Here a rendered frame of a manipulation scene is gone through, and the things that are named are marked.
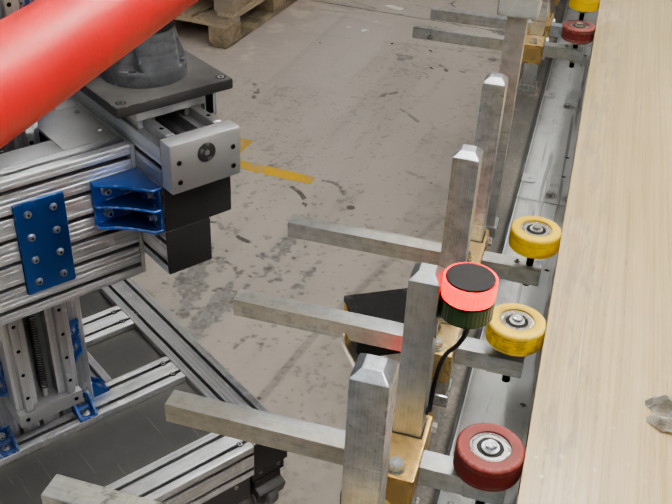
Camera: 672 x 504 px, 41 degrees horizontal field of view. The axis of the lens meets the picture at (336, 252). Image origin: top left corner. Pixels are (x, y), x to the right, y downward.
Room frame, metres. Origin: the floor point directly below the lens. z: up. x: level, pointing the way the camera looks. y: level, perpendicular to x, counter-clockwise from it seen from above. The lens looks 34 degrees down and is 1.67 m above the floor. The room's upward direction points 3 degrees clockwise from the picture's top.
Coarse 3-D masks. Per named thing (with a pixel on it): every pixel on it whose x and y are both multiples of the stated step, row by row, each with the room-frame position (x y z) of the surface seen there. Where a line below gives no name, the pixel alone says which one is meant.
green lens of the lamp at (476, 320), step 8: (440, 296) 0.80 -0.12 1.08; (440, 304) 0.80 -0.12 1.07; (448, 304) 0.79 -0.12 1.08; (440, 312) 0.80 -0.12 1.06; (448, 312) 0.78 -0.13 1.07; (456, 312) 0.78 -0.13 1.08; (464, 312) 0.77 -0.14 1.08; (472, 312) 0.77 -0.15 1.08; (480, 312) 0.78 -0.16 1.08; (488, 312) 0.78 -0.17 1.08; (448, 320) 0.78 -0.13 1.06; (456, 320) 0.78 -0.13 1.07; (464, 320) 0.77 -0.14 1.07; (472, 320) 0.77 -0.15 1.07; (480, 320) 0.78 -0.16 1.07; (488, 320) 0.78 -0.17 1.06; (464, 328) 0.77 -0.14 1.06; (472, 328) 0.77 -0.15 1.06
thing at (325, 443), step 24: (168, 408) 0.84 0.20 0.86; (192, 408) 0.84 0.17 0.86; (216, 408) 0.84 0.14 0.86; (240, 408) 0.84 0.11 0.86; (216, 432) 0.82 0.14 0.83; (240, 432) 0.81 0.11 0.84; (264, 432) 0.81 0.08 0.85; (288, 432) 0.80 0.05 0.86; (312, 432) 0.80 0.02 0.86; (336, 432) 0.81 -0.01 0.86; (312, 456) 0.79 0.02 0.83; (336, 456) 0.78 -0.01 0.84; (432, 456) 0.77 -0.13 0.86; (432, 480) 0.75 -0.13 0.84; (456, 480) 0.74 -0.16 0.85
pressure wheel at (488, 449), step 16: (464, 432) 0.77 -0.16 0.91; (480, 432) 0.77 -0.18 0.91; (496, 432) 0.77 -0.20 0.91; (512, 432) 0.77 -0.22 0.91; (464, 448) 0.74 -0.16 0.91; (480, 448) 0.75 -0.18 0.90; (496, 448) 0.75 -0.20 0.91; (512, 448) 0.75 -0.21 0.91; (464, 464) 0.73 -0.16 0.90; (480, 464) 0.72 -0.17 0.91; (496, 464) 0.72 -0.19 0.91; (512, 464) 0.72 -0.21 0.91; (464, 480) 0.72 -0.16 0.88; (480, 480) 0.71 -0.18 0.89; (496, 480) 0.71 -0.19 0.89; (512, 480) 0.72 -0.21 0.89
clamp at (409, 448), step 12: (432, 420) 0.83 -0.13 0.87; (396, 432) 0.80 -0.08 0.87; (432, 432) 0.83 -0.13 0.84; (396, 444) 0.78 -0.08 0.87; (408, 444) 0.78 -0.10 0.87; (420, 444) 0.78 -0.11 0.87; (408, 456) 0.76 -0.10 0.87; (420, 456) 0.76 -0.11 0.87; (408, 468) 0.74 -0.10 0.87; (396, 480) 0.73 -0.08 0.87; (408, 480) 0.73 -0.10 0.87; (396, 492) 0.73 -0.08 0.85; (408, 492) 0.72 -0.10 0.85
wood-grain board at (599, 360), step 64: (640, 0) 2.44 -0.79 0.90; (640, 64) 1.97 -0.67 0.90; (640, 128) 1.63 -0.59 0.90; (576, 192) 1.37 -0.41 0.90; (640, 192) 1.38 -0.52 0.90; (576, 256) 1.17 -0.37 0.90; (640, 256) 1.18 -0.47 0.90; (576, 320) 1.00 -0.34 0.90; (640, 320) 1.01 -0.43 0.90; (576, 384) 0.87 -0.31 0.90; (640, 384) 0.88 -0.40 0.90; (576, 448) 0.76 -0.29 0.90; (640, 448) 0.76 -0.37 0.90
